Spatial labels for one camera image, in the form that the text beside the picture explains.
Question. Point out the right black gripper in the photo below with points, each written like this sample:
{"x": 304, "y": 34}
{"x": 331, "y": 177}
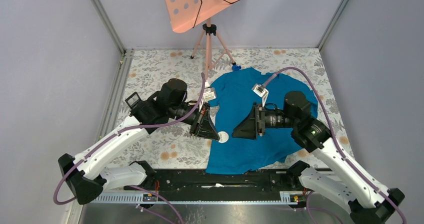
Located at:
{"x": 254, "y": 123}

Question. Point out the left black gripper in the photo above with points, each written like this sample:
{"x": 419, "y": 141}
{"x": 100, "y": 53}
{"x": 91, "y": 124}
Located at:
{"x": 203, "y": 126}

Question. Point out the round white pin badge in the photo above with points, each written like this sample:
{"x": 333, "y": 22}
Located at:
{"x": 223, "y": 137}

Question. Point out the blue t-shirt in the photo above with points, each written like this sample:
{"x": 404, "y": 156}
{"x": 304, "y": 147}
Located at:
{"x": 234, "y": 100}

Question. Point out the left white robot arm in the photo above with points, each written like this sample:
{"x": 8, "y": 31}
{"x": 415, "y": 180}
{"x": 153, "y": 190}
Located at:
{"x": 87, "y": 174}

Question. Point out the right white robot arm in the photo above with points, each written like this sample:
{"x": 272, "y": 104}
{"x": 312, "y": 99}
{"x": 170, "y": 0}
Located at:
{"x": 362, "y": 196}

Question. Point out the small blue brooch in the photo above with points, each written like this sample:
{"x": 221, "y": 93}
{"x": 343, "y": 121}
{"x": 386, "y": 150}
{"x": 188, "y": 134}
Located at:
{"x": 235, "y": 67}

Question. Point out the floral patterned table mat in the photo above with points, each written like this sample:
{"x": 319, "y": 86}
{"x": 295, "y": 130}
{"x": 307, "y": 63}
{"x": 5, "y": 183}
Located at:
{"x": 173, "y": 147}

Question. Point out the pink music stand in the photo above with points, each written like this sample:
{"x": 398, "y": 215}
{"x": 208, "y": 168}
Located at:
{"x": 187, "y": 14}

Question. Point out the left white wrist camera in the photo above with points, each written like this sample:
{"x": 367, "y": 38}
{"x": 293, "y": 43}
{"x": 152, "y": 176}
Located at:
{"x": 209, "y": 93}

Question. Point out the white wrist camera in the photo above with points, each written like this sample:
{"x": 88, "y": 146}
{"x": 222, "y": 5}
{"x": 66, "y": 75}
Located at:
{"x": 209, "y": 93}
{"x": 261, "y": 91}

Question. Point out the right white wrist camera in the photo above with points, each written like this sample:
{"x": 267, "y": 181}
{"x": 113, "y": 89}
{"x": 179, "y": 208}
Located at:
{"x": 261, "y": 91}

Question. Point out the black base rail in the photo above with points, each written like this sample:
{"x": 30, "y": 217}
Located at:
{"x": 194, "y": 185}

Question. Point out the black square frame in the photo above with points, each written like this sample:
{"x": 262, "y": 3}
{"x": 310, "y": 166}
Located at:
{"x": 133, "y": 100}

